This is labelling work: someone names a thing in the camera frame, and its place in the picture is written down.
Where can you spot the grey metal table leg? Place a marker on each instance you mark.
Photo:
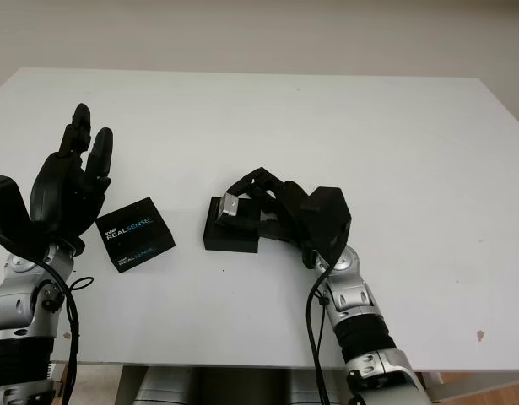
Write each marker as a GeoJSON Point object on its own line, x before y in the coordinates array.
{"type": "Point", "coordinates": [57, 371]}
{"type": "Point", "coordinates": [434, 384]}

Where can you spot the small silver depth camera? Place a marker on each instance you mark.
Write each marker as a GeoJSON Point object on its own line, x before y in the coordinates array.
{"type": "Point", "coordinates": [227, 208]}

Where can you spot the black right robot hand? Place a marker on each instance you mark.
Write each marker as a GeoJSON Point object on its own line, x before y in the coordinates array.
{"type": "Point", "coordinates": [293, 202]}

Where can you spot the silver and black robot torso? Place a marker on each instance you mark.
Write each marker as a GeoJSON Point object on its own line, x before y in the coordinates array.
{"type": "Point", "coordinates": [238, 386]}

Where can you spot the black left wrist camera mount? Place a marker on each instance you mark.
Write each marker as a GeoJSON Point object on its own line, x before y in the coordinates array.
{"type": "Point", "coordinates": [6, 206]}

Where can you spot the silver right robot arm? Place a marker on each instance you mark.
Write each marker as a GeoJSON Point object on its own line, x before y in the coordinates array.
{"type": "Point", "coordinates": [356, 304]}

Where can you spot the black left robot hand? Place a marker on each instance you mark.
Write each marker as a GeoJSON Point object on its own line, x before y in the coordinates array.
{"type": "Point", "coordinates": [56, 194]}

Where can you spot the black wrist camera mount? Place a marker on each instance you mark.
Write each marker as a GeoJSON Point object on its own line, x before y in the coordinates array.
{"type": "Point", "coordinates": [326, 223]}
{"type": "Point", "coordinates": [6, 206]}

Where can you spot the black RealSense box lid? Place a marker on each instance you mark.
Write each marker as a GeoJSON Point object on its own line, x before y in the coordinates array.
{"type": "Point", "coordinates": [132, 236]}

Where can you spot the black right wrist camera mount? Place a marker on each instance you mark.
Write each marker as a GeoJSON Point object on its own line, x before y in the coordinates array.
{"type": "Point", "coordinates": [326, 223]}

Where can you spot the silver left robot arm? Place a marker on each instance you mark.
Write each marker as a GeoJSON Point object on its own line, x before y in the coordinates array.
{"type": "Point", "coordinates": [18, 287]}

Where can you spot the black box base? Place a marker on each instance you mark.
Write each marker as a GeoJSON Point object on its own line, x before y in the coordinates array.
{"type": "Point", "coordinates": [229, 240]}

